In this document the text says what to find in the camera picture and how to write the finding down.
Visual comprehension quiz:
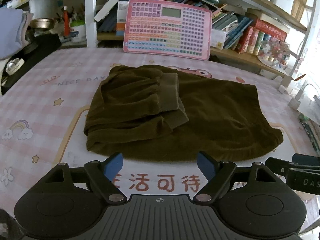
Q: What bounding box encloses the wooden bookshelf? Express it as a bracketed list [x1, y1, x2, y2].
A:
[0, 0, 320, 88]

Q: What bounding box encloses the black bag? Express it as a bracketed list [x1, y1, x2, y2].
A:
[1, 33, 61, 95]

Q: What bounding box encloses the white leaning book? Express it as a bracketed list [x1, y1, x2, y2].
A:
[94, 0, 120, 22]

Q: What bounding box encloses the dark olive green sweater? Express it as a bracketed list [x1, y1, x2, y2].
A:
[84, 65, 283, 161]

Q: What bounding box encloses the white green lidded jar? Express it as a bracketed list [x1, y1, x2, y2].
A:
[70, 20, 86, 43]

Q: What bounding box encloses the pink checkered table cloth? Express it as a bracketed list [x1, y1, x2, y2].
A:
[1, 48, 315, 214]

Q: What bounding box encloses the white round tape roll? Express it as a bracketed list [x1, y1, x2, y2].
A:
[5, 58, 24, 76]

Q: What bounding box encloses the red hardcover book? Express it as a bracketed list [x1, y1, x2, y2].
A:
[235, 26, 254, 54]

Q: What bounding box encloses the metal bowl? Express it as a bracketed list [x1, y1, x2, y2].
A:
[29, 18, 55, 30]

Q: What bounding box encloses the red figurine bottle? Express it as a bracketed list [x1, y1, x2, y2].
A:
[62, 5, 71, 37]

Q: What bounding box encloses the white shelf post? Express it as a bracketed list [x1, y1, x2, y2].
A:
[85, 0, 98, 48]

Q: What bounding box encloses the pink keyboard learning tablet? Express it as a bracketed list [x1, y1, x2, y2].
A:
[123, 0, 212, 61]

